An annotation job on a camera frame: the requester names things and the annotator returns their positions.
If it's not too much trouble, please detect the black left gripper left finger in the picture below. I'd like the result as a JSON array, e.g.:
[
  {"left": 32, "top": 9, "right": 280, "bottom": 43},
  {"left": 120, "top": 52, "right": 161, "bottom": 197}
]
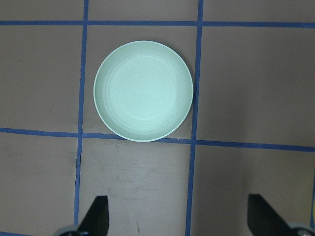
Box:
[{"left": 77, "top": 196, "right": 109, "bottom": 236}]

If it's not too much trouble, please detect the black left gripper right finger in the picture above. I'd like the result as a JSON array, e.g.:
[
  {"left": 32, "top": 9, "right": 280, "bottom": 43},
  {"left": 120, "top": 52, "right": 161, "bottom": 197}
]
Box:
[{"left": 247, "top": 194, "right": 293, "bottom": 236}]

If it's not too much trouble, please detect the light green plate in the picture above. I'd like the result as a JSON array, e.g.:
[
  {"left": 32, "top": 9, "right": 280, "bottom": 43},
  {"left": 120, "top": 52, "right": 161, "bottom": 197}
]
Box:
[{"left": 93, "top": 41, "right": 193, "bottom": 142}]

